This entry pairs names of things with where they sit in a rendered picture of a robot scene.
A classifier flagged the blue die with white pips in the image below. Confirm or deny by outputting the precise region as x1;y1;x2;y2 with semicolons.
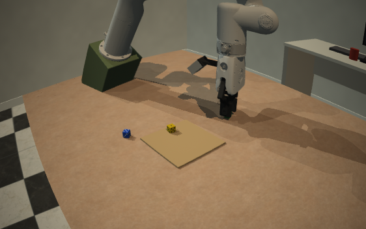
122;129;131;138

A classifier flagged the tan mat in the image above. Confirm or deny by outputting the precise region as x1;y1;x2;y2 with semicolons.
140;120;226;168

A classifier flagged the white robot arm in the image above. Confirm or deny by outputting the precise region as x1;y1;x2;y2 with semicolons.
99;0;279;74

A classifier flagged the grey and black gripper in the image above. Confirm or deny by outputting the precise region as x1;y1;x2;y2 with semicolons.
216;51;246;118

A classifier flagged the yellow die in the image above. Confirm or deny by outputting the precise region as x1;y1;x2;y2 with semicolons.
167;124;176;133

